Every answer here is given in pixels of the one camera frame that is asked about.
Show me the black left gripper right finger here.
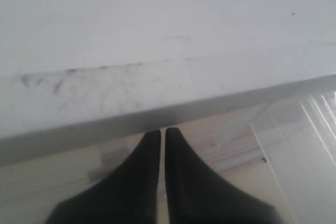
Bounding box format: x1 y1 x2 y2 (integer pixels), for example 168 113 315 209
165 127 282 223

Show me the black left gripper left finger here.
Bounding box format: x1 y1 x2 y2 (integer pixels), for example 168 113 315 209
46 130 161 223

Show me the clear plastic bin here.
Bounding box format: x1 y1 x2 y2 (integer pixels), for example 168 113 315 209
202 90 336 224

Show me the white plastic drawer cabinet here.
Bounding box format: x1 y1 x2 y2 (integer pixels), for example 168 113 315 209
1 0 335 166

